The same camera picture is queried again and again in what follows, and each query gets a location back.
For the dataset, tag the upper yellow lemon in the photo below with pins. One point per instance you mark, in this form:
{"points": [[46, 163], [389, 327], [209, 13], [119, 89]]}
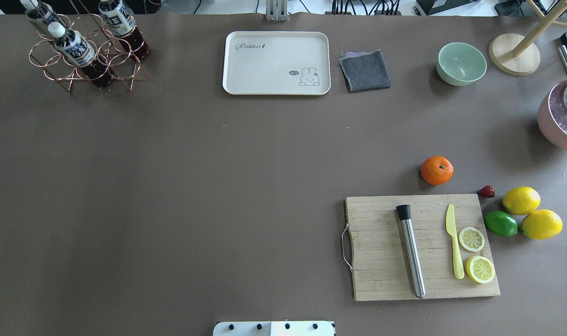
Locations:
{"points": [[521, 200]]}

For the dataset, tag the front tea bottle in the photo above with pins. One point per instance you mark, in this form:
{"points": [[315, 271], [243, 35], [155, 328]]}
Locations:
{"points": [[75, 48]]}

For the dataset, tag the lower lemon slice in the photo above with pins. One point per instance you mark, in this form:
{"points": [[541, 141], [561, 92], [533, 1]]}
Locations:
{"points": [[480, 269]]}

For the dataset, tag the green lime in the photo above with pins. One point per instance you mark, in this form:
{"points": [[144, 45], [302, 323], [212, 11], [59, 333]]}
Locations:
{"points": [[501, 223]]}

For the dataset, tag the tea bottle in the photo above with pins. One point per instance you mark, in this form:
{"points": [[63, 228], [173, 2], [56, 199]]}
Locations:
{"points": [[75, 48], [123, 25], [41, 15]]}

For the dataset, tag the steel muddler black tip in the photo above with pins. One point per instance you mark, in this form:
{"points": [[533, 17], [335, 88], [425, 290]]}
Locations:
{"points": [[416, 274]]}

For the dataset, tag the wooden stand with round base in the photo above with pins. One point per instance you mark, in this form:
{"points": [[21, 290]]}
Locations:
{"points": [[518, 55]]}

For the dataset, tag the right tea bottle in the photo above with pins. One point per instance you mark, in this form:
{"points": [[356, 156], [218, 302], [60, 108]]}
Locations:
{"points": [[123, 25]]}

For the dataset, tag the yellow lemon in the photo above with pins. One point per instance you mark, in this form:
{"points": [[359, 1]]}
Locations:
{"points": [[541, 224], [521, 200]]}

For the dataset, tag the yellow plastic knife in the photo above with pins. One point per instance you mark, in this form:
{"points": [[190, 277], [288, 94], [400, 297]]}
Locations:
{"points": [[451, 230]]}

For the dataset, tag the grey metal mount bracket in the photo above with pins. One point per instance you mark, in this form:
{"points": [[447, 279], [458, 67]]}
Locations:
{"points": [[277, 10]]}

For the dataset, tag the lower yellow lemon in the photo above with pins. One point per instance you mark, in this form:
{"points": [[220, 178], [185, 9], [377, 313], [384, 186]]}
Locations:
{"points": [[541, 224]]}

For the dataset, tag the wooden cutting board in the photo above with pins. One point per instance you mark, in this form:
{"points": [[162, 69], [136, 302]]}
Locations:
{"points": [[381, 270]]}

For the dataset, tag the left tea bottle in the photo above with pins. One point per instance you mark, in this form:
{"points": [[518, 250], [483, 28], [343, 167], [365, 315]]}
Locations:
{"points": [[41, 15]]}

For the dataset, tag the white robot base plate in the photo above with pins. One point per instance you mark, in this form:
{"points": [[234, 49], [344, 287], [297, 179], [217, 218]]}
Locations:
{"points": [[275, 328]]}

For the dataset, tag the upper lemon slice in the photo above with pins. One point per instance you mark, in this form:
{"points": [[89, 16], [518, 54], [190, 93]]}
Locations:
{"points": [[471, 239]]}

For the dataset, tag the mint green bowl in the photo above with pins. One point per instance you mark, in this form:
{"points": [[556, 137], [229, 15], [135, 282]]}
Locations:
{"points": [[460, 64]]}

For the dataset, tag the lemon slice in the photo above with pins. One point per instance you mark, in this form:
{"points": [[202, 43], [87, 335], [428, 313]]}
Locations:
{"points": [[480, 269], [471, 239]]}

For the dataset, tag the grey folded cloth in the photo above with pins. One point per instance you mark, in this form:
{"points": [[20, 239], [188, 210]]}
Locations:
{"points": [[365, 71]]}

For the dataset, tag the red strawberry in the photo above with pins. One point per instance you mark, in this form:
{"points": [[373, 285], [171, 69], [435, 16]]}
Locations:
{"points": [[487, 191]]}

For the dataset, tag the copper wire bottle rack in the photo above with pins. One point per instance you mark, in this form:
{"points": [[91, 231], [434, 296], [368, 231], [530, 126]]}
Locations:
{"points": [[95, 30]]}

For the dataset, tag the orange fruit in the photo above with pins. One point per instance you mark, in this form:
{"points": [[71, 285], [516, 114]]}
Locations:
{"points": [[436, 170]]}

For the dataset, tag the white rabbit tray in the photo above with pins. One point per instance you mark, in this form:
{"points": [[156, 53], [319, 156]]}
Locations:
{"points": [[276, 63]]}

